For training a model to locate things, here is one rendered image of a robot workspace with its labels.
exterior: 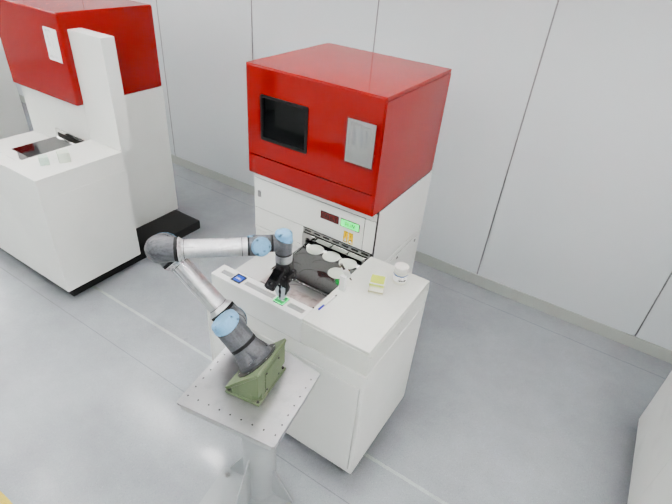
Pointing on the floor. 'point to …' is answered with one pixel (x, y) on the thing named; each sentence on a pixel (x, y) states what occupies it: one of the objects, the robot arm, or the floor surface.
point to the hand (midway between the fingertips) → (280, 298)
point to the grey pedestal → (250, 480)
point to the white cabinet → (343, 394)
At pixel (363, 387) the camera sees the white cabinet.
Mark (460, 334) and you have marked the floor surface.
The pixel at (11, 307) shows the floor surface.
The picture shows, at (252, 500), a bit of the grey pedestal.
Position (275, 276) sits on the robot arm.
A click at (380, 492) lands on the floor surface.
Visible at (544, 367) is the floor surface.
